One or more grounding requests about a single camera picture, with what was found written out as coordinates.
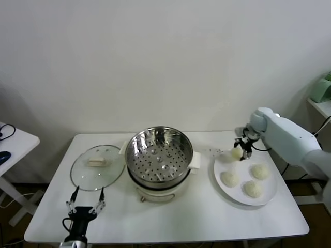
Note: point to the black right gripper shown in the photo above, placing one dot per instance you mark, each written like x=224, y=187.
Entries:
x=247, y=143

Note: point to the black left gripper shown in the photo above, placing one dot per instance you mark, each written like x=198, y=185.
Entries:
x=81, y=217

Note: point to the white steamed baozi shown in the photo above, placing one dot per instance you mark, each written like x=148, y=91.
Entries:
x=236, y=153
x=229, y=178
x=252, y=189
x=259, y=171

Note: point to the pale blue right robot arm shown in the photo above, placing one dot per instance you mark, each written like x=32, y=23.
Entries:
x=284, y=134

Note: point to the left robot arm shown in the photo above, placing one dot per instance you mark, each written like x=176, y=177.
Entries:
x=75, y=242

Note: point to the perforated stainless steel steamer basket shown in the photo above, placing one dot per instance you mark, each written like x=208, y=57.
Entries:
x=157, y=160

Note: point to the round glass pot lid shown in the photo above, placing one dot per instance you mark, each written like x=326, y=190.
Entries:
x=88, y=175

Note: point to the large white plate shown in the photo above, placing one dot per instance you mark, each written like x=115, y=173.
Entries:
x=222, y=189

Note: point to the white electric cooking pot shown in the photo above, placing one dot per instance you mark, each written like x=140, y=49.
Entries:
x=155, y=192

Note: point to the white side table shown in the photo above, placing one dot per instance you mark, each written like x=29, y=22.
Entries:
x=18, y=144

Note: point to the dark blue object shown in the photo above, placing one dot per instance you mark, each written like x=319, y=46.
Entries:
x=4, y=156

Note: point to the pale green appliance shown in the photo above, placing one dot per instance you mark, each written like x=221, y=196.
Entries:
x=320, y=89

